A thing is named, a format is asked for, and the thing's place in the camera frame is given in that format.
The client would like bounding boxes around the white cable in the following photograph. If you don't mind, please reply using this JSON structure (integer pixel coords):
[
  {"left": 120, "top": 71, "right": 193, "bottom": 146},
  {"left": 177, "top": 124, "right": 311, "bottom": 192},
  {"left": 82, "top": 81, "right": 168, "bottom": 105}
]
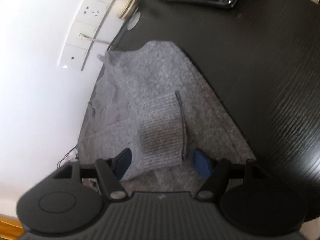
[{"left": 79, "top": 33, "right": 112, "bottom": 44}]

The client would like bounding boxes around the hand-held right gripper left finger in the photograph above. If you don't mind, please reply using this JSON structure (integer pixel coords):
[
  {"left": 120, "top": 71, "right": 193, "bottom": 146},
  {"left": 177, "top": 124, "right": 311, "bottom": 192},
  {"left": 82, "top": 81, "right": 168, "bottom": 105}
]
[{"left": 53, "top": 148, "right": 132, "bottom": 202}]

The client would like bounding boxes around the cream tape roll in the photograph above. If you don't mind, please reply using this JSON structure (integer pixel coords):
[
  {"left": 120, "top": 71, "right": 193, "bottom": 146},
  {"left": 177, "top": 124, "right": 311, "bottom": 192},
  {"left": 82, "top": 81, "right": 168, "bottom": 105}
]
[{"left": 115, "top": 0, "right": 140, "bottom": 19}]

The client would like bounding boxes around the thin black wire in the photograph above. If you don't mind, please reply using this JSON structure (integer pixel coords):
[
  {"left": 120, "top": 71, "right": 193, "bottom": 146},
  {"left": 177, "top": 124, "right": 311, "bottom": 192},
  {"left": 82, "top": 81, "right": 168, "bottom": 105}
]
[{"left": 57, "top": 147, "right": 80, "bottom": 167}]

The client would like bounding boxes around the grey knit sweater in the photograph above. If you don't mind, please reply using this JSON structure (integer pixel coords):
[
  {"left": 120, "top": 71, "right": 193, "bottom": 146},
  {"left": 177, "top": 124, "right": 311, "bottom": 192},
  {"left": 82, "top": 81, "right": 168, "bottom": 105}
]
[{"left": 77, "top": 40, "right": 258, "bottom": 193}]

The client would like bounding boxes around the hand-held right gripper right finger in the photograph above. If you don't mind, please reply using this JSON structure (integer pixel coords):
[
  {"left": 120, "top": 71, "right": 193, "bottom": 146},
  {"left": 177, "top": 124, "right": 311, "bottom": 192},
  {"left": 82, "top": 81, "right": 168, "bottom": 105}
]
[{"left": 192, "top": 148, "right": 272, "bottom": 201}]

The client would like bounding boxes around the white wall socket panel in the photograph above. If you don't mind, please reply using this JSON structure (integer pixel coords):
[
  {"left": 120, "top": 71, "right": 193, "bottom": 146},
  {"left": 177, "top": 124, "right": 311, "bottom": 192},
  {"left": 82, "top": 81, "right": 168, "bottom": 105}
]
[{"left": 59, "top": 0, "right": 125, "bottom": 72}]

